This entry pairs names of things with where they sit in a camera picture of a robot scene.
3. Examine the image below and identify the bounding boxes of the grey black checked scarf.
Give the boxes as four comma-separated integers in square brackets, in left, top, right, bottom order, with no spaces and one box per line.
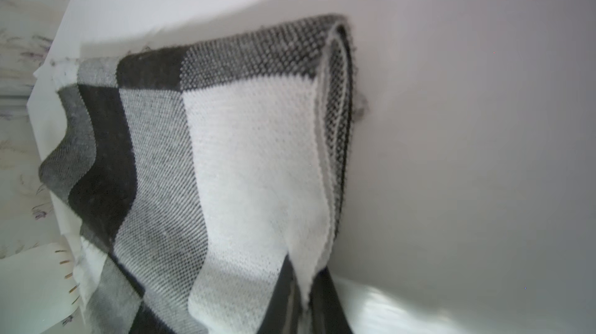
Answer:
[40,14,356,333]

